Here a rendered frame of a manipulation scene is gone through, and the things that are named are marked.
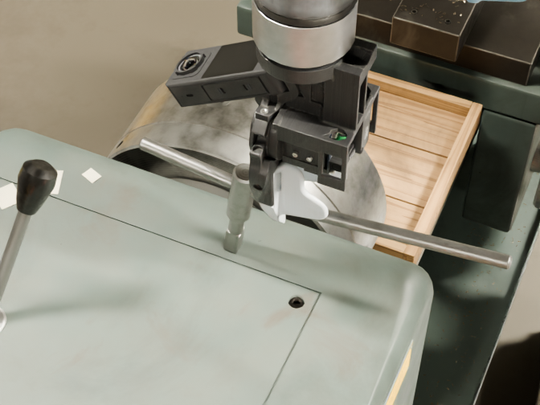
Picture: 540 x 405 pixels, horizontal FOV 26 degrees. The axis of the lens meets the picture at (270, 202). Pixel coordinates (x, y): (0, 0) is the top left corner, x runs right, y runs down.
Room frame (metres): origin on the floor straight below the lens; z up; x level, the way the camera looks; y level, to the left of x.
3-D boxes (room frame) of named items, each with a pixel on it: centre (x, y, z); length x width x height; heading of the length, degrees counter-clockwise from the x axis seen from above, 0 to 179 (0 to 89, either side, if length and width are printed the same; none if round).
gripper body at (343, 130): (0.63, -0.03, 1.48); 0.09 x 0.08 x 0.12; 66
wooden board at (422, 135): (1.12, -0.08, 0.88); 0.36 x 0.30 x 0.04; 66
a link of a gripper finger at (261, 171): (0.62, 0.00, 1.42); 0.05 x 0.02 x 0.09; 156
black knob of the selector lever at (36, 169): (0.63, 0.20, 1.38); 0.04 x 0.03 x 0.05; 156
